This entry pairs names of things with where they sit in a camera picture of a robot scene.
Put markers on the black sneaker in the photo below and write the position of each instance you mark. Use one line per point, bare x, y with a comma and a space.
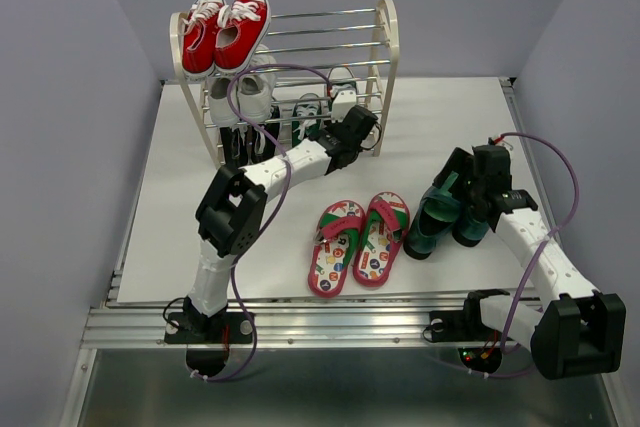
261, 148
233, 145

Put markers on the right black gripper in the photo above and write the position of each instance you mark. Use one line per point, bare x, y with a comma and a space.
460, 161

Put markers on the left black sneaker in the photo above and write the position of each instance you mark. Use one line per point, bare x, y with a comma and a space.
233, 145

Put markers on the left white sneaker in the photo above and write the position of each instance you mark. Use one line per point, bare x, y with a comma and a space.
220, 111

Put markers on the cream shoe shelf with rods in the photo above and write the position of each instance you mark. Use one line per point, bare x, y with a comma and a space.
365, 40

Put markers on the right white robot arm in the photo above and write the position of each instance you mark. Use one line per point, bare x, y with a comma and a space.
578, 330

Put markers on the right white sneaker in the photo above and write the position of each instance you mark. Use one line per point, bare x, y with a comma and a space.
255, 94

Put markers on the white sneaker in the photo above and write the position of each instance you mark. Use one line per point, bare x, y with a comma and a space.
255, 94
220, 111

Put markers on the pink kids sandal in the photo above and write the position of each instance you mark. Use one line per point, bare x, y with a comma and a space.
386, 224
335, 244

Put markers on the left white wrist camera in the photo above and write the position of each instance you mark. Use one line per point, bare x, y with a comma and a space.
342, 100

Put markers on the green metallic loafer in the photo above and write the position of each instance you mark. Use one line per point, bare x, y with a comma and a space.
439, 209
472, 224

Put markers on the green canvas sneaker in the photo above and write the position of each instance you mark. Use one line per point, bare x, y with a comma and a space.
341, 78
305, 117

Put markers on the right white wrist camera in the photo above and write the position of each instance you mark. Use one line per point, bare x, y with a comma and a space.
499, 140

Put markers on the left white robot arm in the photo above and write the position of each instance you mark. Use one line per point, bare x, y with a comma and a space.
230, 217

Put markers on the left red canvas sneaker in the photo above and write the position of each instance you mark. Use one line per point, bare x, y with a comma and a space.
198, 33

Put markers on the right red canvas sneaker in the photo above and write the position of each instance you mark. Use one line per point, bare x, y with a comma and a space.
241, 27

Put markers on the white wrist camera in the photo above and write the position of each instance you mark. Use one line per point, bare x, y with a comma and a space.
499, 140
342, 100

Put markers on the right black sneaker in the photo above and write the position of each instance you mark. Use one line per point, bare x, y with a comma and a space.
261, 148

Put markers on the red canvas sneaker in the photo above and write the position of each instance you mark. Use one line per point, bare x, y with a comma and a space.
198, 33
241, 27

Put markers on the aluminium mounting rail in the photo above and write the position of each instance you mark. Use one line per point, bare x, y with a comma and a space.
302, 324

